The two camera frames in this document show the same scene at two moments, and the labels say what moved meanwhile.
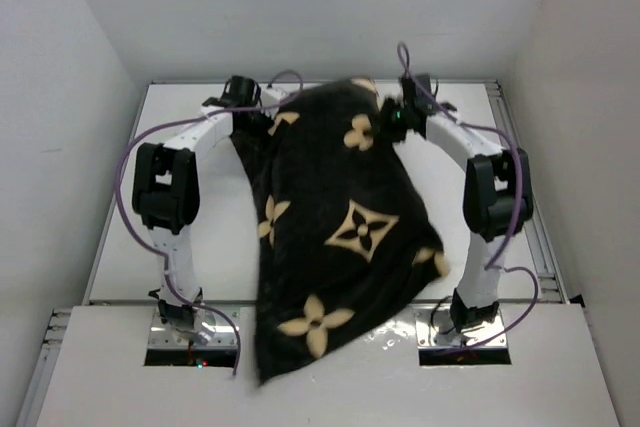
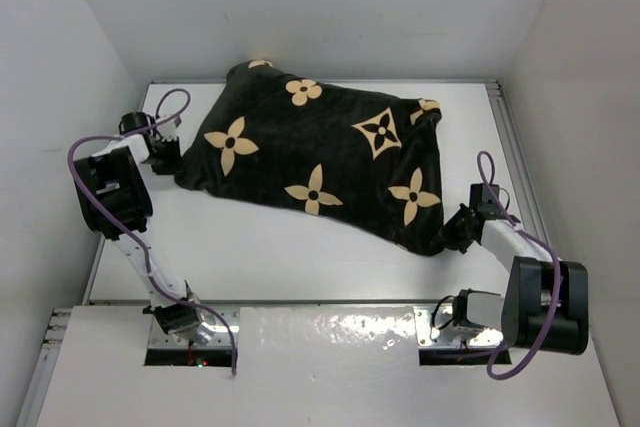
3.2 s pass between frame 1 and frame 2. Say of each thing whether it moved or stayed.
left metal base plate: stayed
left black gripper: moved
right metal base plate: stayed
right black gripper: moved
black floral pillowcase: moved
